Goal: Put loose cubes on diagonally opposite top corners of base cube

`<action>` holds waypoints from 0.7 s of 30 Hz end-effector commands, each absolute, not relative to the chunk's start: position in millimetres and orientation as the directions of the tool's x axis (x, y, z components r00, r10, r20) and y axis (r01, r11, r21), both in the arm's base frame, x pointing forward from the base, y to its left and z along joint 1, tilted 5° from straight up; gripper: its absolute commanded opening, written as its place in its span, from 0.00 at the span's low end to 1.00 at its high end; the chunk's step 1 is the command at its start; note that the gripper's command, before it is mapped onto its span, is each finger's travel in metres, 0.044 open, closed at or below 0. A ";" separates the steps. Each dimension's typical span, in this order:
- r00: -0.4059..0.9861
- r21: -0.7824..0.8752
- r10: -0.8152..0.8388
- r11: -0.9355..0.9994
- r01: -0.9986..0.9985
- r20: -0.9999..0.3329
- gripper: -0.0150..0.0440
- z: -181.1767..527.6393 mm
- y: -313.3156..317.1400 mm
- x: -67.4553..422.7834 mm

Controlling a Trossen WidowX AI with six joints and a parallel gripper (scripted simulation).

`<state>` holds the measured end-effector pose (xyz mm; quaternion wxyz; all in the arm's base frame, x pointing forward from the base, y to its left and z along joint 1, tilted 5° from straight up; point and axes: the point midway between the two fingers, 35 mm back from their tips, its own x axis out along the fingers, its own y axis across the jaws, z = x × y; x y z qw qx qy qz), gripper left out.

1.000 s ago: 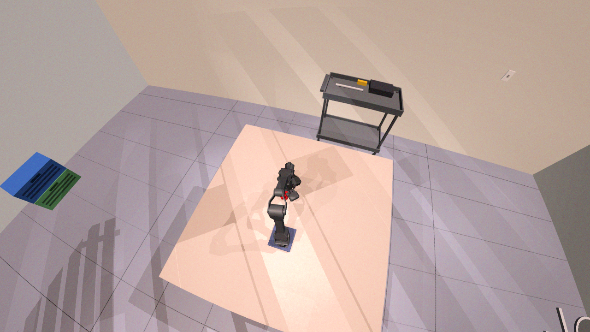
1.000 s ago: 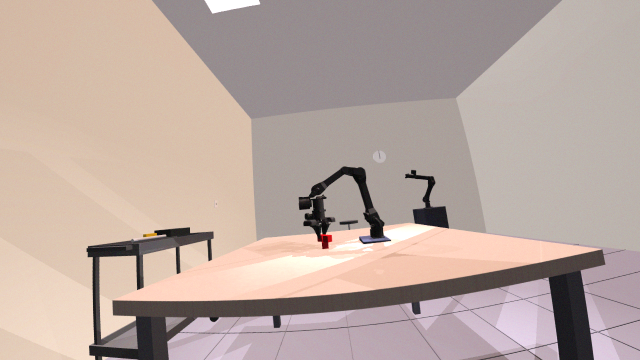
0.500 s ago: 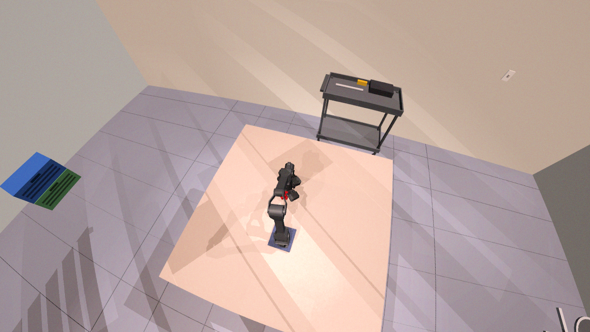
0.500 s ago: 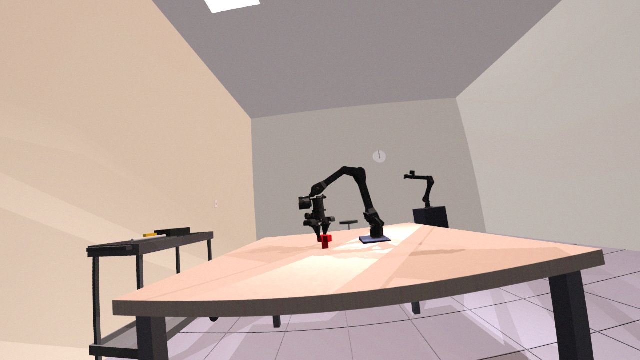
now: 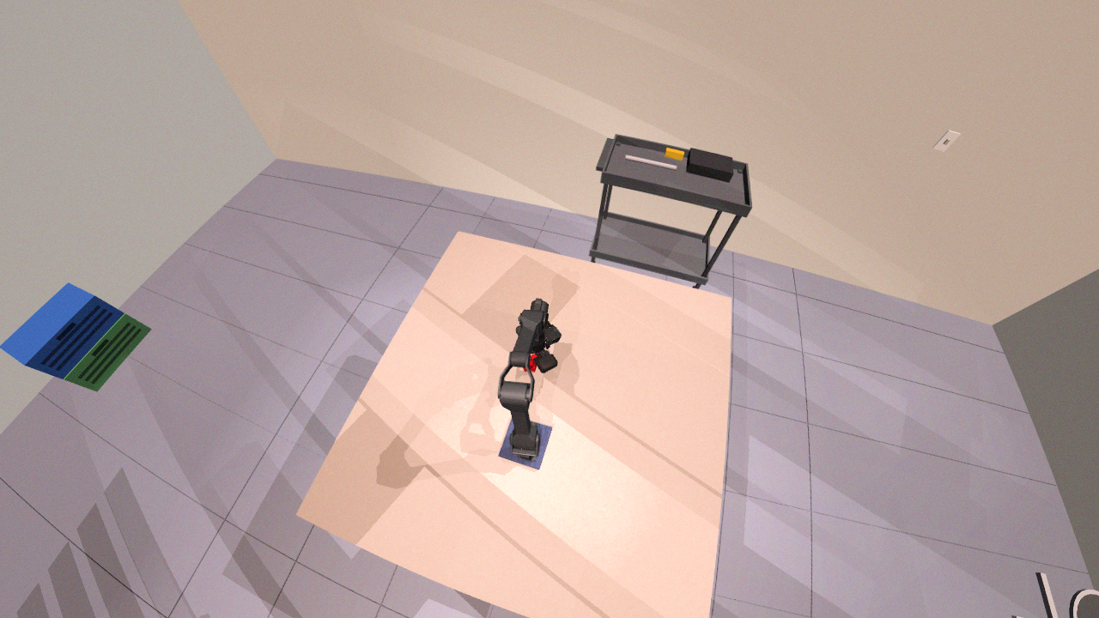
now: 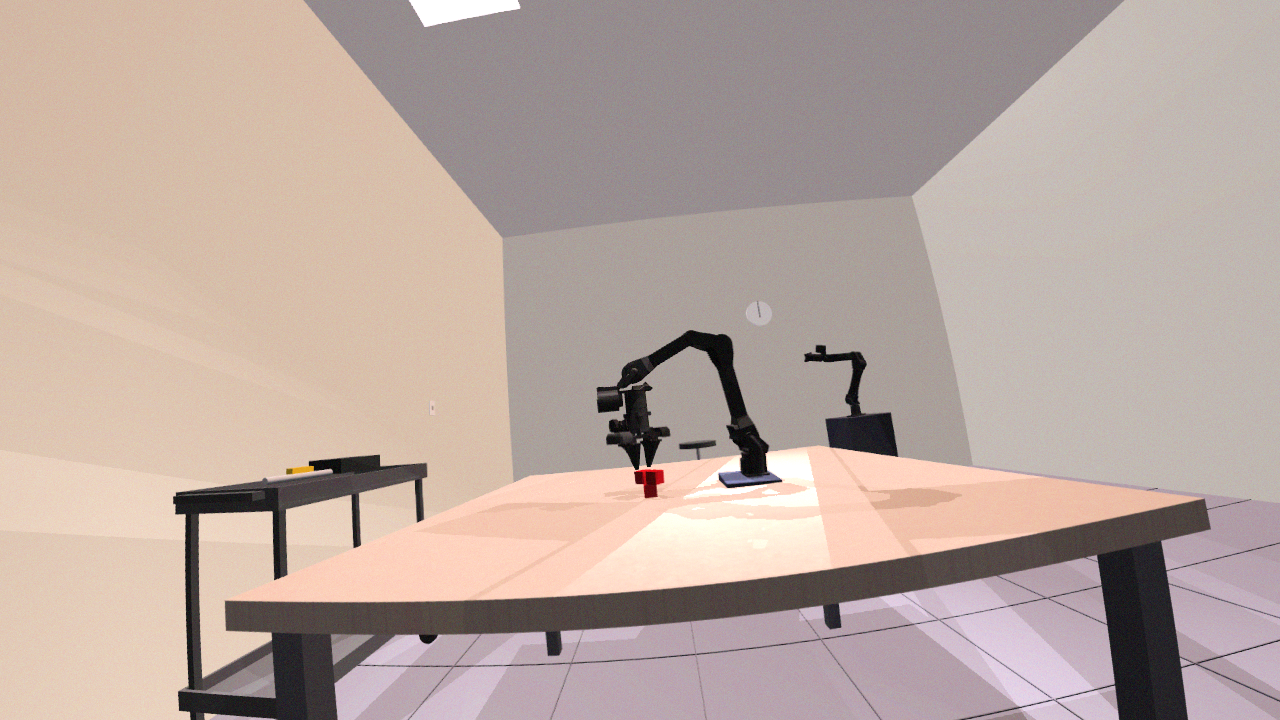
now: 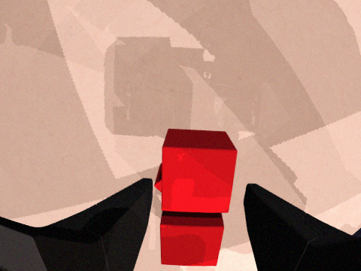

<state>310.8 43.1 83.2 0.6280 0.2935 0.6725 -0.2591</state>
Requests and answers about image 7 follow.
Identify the red cube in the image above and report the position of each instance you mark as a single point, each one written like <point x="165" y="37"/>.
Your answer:
<point x="190" y="238"/>
<point x="158" y="183"/>
<point x="198" y="168"/>

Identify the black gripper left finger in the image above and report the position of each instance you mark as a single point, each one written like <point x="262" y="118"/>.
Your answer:
<point x="105" y="237"/>

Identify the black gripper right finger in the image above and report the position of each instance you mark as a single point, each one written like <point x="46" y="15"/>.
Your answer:
<point x="285" y="238"/>

